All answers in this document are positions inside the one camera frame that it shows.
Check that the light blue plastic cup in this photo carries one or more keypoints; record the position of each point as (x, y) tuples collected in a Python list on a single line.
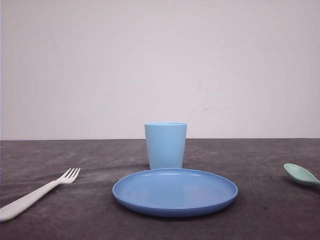
[(165, 143)]

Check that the mint green plastic spoon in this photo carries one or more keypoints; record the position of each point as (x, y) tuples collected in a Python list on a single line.
[(301, 175)]

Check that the white plastic fork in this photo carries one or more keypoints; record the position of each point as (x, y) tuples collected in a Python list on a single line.
[(18, 206)]

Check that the blue plastic plate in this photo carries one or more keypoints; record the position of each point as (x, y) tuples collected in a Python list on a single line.
[(175, 192)]

